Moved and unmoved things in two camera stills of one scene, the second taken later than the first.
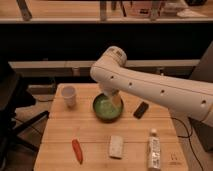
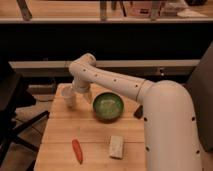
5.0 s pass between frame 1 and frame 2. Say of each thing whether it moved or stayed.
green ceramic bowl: stayed
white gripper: moved
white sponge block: stayed
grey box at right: stayed
